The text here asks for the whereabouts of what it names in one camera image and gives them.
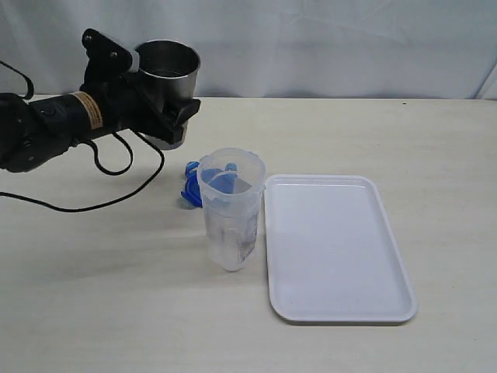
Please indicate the white backdrop curtain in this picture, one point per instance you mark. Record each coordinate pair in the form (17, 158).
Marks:
(387, 49)

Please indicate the stainless steel cup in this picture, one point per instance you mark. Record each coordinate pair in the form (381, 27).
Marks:
(168, 71)

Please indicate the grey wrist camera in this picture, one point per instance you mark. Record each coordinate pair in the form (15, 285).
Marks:
(107, 59)

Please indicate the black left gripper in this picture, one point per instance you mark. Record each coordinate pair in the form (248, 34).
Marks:
(123, 104)

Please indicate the blue container lid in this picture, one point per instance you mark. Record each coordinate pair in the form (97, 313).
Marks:
(192, 186)

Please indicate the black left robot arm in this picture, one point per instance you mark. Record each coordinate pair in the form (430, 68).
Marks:
(33, 133)

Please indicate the white plastic tray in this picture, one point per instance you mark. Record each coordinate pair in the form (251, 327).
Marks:
(331, 252)

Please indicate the clear plastic container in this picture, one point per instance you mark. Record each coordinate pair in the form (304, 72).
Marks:
(231, 220)

